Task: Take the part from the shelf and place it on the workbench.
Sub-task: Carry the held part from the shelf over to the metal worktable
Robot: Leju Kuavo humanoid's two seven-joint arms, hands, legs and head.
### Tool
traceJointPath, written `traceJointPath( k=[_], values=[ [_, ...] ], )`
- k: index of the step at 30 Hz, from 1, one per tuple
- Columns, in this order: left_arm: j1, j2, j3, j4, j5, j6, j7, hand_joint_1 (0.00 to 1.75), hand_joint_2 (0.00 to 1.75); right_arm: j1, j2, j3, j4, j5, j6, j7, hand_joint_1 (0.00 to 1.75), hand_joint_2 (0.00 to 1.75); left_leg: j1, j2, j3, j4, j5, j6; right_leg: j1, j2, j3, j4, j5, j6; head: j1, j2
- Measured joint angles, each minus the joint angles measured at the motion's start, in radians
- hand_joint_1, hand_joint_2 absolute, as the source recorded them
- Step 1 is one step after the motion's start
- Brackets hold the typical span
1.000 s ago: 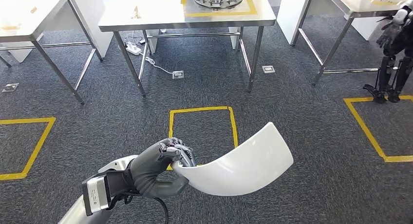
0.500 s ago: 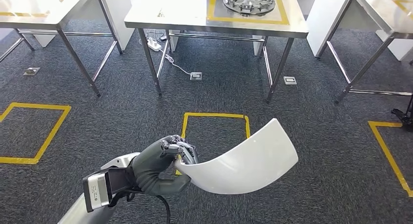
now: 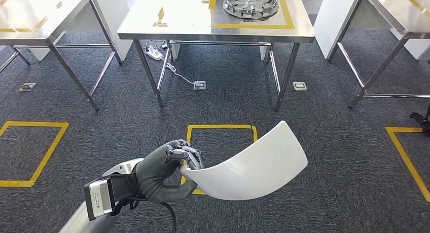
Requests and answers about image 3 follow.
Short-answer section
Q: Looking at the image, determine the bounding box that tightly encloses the silver wheel hubcap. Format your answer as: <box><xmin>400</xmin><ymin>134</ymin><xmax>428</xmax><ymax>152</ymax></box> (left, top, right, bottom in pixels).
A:
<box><xmin>223</xmin><ymin>0</ymin><xmax>280</xmax><ymax>23</ymax></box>

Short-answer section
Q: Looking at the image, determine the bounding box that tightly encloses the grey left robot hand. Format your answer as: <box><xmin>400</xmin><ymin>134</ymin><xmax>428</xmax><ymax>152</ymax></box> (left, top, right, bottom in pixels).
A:
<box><xmin>134</xmin><ymin>139</ymin><xmax>205</xmax><ymax>204</ymax></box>

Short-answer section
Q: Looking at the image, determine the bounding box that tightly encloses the steel workbench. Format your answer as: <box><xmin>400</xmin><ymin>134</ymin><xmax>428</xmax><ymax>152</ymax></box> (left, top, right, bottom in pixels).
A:
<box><xmin>117</xmin><ymin>0</ymin><xmax>316</xmax><ymax>112</ymax></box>
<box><xmin>0</xmin><ymin>0</ymin><xmax>123</xmax><ymax>112</ymax></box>
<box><xmin>327</xmin><ymin>0</ymin><xmax>430</xmax><ymax>109</ymax></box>

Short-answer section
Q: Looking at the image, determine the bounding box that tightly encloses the yellow bench tape rectangle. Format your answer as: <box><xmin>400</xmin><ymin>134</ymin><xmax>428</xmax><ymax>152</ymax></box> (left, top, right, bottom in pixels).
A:
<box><xmin>208</xmin><ymin>0</ymin><xmax>295</xmax><ymax>30</ymax></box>
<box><xmin>405</xmin><ymin>0</ymin><xmax>430</xmax><ymax>19</ymax></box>
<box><xmin>0</xmin><ymin>0</ymin><xmax>64</xmax><ymax>33</ymax></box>

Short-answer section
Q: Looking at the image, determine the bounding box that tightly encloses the white desk panel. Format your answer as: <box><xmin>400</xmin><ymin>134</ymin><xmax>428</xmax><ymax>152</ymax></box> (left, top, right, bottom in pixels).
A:
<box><xmin>390</xmin><ymin>27</ymin><xmax>430</xmax><ymax>60</ymax></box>
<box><xmin>314</xmin><ymin>0</ymin><xmax>362</xmax><ymax>60</ymax></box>

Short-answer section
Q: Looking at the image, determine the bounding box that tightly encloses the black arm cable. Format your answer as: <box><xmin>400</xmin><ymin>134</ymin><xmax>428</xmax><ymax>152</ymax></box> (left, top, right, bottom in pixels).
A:
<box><xmin>129</xmin><ymin>196</ymin><xmax>177</xmax><ymax>233</ymax></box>

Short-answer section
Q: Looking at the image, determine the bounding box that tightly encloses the white floor cable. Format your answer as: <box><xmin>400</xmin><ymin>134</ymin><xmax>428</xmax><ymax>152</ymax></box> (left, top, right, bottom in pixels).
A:
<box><xmin>164</xmin><ymin>62</ymin><xmax>196</xmax><ymax>85</ymax></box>

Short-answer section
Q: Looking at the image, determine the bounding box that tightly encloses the white curved plastic part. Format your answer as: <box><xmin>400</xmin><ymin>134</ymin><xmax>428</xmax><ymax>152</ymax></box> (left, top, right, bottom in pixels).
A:
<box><xmin>180</xmin><ymin>121</ymin><xmax>308</xmax><ymax>201</ymax></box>

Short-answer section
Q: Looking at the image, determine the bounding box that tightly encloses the white power strip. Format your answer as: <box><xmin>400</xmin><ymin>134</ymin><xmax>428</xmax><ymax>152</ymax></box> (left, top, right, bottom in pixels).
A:
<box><xmin>145</xmin><ymin>45</ymin><xmax>164</xmax><ymax>61</ymax></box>

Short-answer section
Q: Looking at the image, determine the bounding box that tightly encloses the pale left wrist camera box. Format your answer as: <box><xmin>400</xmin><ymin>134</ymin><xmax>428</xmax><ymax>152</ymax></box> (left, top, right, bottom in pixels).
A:
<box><xmin>84</xmin><ymin>172</ymin><xmax>140</xmax><ymax>221</ymax></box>

